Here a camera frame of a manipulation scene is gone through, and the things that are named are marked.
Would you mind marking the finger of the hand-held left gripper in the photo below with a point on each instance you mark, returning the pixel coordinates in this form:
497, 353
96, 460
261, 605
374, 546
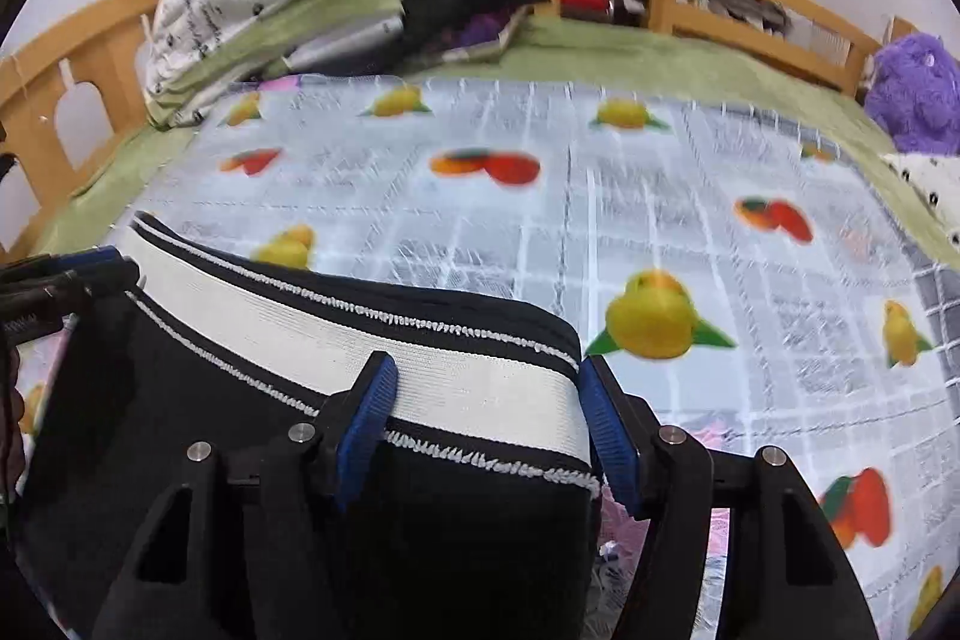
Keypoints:
90, 286
82, 259

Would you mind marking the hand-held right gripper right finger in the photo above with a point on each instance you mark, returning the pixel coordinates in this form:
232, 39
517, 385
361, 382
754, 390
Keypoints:
607, 437

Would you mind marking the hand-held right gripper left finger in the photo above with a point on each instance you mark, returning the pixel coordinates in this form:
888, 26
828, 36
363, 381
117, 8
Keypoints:
367, 422

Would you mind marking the black pants with white stripe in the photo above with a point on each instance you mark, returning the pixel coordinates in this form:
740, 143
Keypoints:
465, 385

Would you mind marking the fruit printed plastic tablecloth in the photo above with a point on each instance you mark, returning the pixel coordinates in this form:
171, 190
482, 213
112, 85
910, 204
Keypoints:
675, 197

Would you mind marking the folded white and green quilt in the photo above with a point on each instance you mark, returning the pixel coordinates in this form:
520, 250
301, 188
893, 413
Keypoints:
225, 10

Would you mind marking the green bed sheet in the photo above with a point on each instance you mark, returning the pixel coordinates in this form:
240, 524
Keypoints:
637, 63

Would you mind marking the white pillow with black dots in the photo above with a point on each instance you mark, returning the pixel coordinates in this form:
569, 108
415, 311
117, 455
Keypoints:
926, 190

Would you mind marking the purple cloth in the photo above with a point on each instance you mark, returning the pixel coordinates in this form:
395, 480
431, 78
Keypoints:
480, 29

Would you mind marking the white ribbed heater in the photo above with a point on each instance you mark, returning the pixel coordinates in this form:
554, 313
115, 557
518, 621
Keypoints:
829, 48

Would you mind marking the purple plush toy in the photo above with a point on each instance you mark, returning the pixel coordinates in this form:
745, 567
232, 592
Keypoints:
915, 93

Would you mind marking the wooden bed frame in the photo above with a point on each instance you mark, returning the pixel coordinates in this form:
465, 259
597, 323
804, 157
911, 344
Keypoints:
112, 33

